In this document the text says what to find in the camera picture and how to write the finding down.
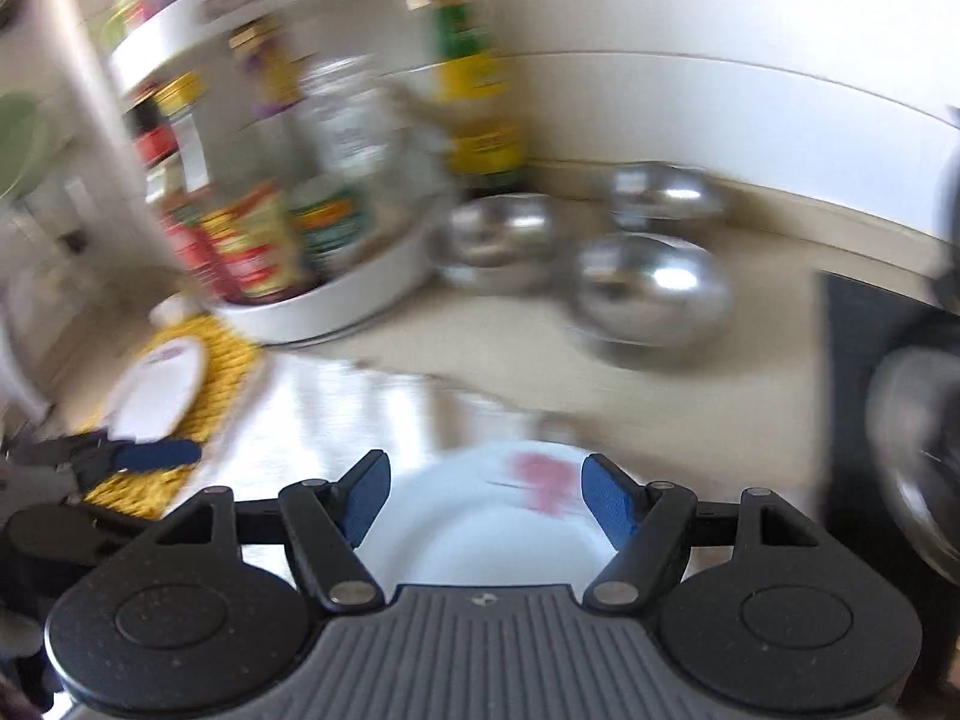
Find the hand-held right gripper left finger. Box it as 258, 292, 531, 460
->
154, 448, 392, 611

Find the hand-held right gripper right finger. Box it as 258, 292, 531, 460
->
581, 454, 822, 608

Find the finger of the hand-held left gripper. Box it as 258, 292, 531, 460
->
15, 433, 203, 485
6, 499, 163, 565

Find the small white plate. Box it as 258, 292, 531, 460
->
101, 337, 208, 442

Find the white plate with floral print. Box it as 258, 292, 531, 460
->
351, 441, 617, 587

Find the white towel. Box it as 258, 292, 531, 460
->
202, 358, 601, 500

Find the yellow woven mat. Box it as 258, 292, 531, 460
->
79, 311, 265, 522

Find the white two-tier rotating rack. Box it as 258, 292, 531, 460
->
105, 0, 432, 342

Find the red label soy sauce bottle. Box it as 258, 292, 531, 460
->
159, 195, 220, 295

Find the yellow and red seasoning jar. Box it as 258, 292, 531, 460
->
199, 184, 310, 302

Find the green label jar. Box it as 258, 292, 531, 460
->
289, 176, 377, 280

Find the black cooktop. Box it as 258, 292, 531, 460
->
814, 270, 960, 567

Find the steel pot lid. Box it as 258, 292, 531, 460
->
865, 345, 960, 580

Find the green utensil holder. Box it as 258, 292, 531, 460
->
0, 92, 47, 197

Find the clear glass jar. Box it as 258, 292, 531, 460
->
300, 56, 400, 190

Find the purple label bottle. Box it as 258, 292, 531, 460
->
229, 19, 307, 119

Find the yellow-capped green label sauce bottle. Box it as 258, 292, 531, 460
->
406, 0, 527, 194

